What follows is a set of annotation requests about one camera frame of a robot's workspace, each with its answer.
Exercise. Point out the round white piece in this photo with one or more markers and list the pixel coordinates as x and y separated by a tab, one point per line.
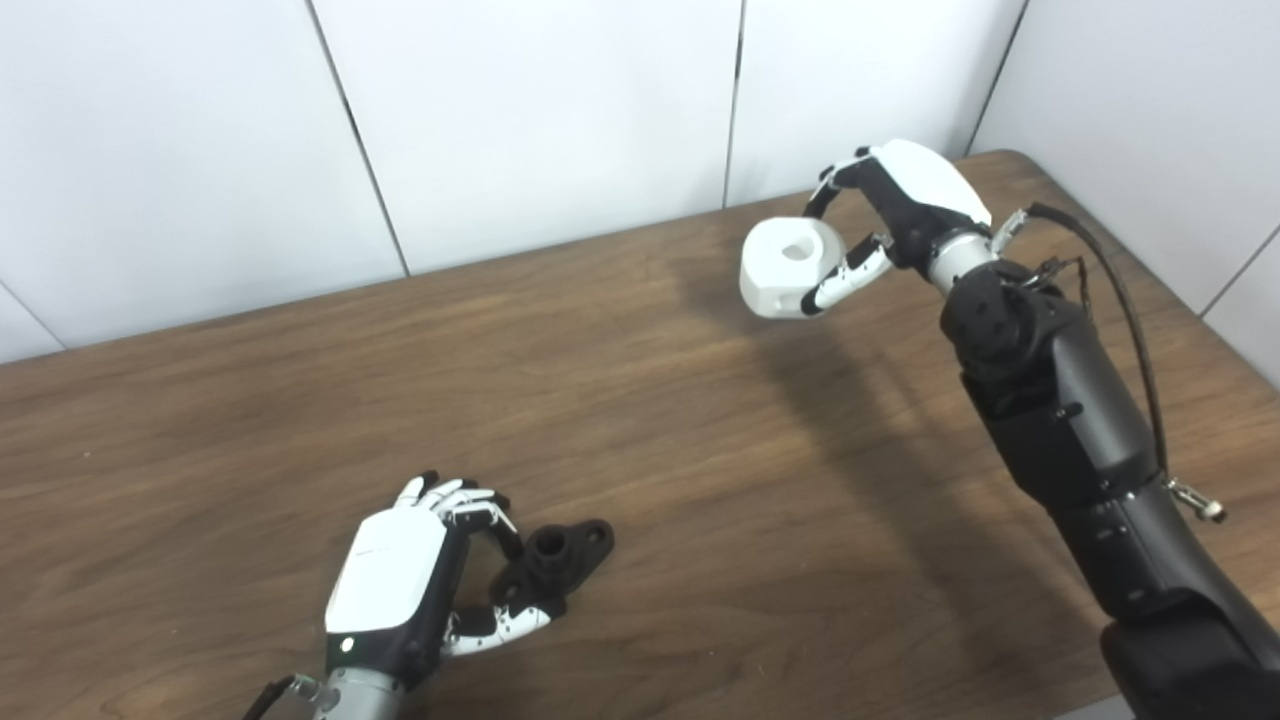
785	270

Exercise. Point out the black flanged holder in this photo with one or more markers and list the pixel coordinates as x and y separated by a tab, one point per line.
560	555

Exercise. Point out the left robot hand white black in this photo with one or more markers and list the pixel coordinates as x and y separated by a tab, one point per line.
390	580

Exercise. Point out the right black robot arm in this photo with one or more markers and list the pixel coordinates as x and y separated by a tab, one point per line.
1080	420

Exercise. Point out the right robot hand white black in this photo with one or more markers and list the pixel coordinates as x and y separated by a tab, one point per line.
920	195

